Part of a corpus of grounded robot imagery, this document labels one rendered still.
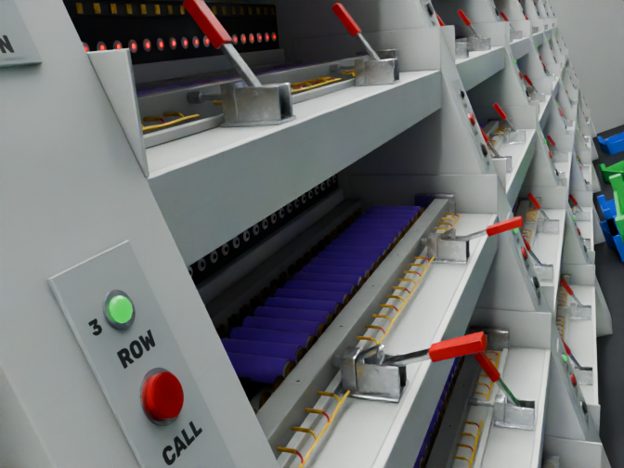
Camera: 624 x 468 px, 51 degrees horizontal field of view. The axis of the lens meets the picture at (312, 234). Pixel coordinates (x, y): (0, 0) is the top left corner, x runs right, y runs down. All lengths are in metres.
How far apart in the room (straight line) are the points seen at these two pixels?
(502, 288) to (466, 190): 0.14
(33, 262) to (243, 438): 0.11
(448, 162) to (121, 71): 0.63
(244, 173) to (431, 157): 0.53
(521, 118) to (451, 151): 0.70
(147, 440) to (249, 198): 0.15
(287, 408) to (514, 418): 0.39
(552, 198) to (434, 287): 0.97
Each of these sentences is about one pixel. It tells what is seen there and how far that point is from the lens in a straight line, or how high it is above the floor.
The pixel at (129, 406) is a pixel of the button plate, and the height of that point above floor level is 0.63.
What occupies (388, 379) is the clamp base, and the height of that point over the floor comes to 0.52.
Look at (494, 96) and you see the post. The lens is 1.54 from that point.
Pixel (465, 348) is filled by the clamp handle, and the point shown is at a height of 0.53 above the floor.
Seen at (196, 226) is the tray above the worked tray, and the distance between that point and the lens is 0.30.
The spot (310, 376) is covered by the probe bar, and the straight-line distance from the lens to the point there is 0.43.
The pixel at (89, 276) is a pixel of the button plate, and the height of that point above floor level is 0.67.
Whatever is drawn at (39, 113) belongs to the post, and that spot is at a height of 0.73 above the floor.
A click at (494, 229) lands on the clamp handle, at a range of 0.67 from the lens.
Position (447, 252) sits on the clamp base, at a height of 0.53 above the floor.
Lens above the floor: 0.69
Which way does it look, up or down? 8 degrees down
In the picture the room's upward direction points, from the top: 23 degrees counter-clockwise
